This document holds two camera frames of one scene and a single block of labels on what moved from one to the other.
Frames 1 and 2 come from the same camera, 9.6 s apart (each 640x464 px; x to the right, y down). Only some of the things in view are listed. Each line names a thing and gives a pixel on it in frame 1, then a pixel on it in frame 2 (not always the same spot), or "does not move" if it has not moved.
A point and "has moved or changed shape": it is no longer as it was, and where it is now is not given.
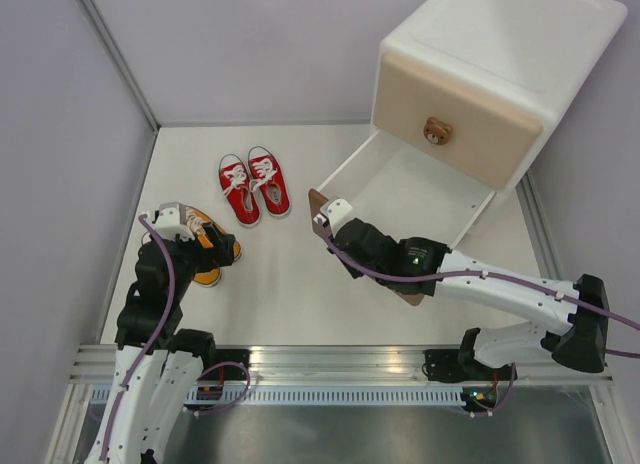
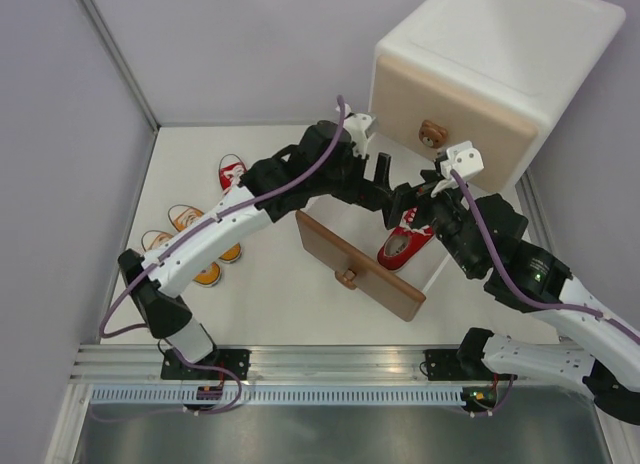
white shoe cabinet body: (530, 48) does not move
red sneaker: (269, 181) has moved or changed shape
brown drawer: (405, 195) has moved or changed shape
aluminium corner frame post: (109, 43) does not move
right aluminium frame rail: (539, 229) does not move
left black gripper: (220, 256) → (363, 191)
